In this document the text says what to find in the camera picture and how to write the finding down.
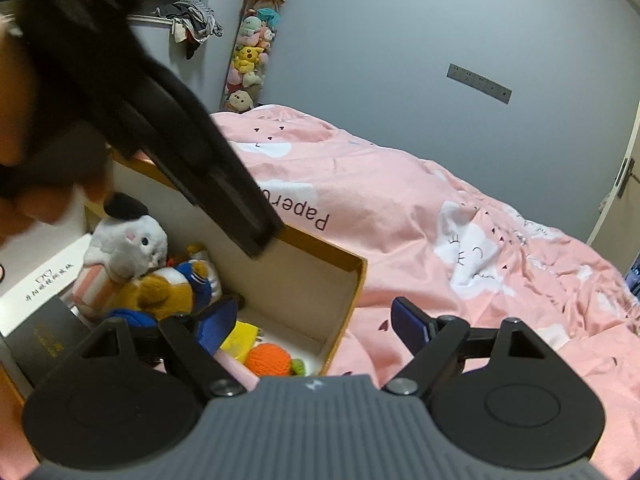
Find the pink fabric pouch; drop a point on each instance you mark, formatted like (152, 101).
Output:
(237, 370)

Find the cream door with handle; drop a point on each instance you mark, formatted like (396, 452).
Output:
(616, 235)

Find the orange crochet ball toy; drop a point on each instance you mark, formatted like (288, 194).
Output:
(272, 360)

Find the person's left hand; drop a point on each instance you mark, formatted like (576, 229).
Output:
(45, 151)

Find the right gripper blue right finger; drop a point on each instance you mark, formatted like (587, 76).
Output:
(439, 347)

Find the orange cardboard storage box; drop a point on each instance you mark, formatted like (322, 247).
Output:
(301, 291)

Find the hanging plush toy organizer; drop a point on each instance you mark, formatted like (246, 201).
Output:
(250, 55)

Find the brown dog plush toy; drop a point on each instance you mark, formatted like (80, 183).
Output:
(188, 287)

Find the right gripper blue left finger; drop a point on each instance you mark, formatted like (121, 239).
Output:
(190, 342)

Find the white long box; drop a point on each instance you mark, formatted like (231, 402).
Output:
(48, 280)

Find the white rabbit plush toy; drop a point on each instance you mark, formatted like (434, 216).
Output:
(126, 244)

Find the clothes on window sill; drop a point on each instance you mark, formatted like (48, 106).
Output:
(192, 23)

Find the black textured case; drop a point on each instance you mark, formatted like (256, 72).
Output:
(45, 338)

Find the pink patterned duvet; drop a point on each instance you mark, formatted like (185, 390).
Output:
(449, 248)

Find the yellow plush toy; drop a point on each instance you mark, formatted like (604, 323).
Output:
(241, 340)

